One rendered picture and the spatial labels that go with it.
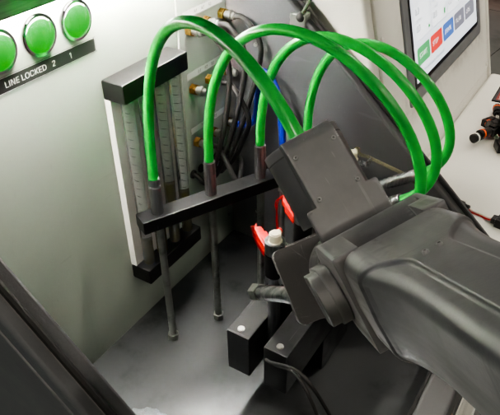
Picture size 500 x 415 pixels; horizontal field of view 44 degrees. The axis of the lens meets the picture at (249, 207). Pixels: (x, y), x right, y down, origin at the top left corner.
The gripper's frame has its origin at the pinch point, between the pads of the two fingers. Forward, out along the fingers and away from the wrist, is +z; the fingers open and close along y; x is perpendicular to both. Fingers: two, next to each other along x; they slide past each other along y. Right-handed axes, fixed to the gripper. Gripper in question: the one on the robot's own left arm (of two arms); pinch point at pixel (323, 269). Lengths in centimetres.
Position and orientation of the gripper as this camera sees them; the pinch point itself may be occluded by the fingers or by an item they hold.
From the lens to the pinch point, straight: 60.5
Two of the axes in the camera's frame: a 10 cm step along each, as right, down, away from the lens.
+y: -9.3, 3.6, -1.0
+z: -0.6, 1.2, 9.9
